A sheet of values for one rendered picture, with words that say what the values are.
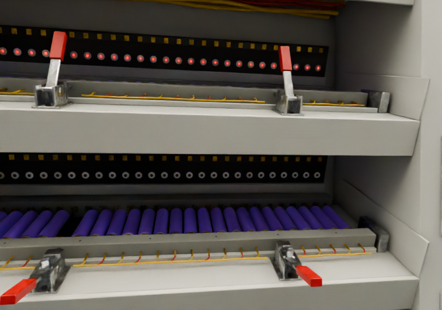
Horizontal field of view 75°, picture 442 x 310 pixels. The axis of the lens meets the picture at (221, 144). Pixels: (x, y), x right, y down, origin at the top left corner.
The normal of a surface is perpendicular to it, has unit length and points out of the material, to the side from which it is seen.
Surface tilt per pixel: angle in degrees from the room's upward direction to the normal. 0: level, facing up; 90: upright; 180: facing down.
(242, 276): 16
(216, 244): 106
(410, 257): 90
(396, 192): 90
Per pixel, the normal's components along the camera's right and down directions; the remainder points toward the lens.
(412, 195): -0.99, -0.01
